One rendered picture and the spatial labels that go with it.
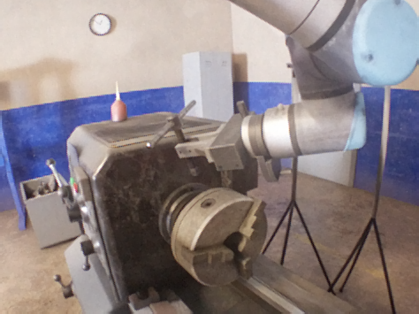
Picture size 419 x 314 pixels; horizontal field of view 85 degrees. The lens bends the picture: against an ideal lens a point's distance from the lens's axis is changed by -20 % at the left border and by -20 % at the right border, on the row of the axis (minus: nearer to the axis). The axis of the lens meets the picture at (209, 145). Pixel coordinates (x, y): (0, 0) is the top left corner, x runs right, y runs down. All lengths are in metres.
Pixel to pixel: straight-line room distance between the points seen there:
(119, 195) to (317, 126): 0.51
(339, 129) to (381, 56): 0.18
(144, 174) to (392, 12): 0.64
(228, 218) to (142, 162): 0.26
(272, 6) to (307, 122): 0.22
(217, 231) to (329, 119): 0.37
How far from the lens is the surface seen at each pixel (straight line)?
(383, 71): 0.28
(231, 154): 0.46
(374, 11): 0.28
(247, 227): 0.68
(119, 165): 0.71
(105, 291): 1.02
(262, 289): 0.94
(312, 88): 0.42
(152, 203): 0.78
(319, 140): 0.44
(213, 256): 0.64
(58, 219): 2.87
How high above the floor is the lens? 1.50
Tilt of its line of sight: 14 degrees down
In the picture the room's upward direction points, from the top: 3 degrees counter-clockwise
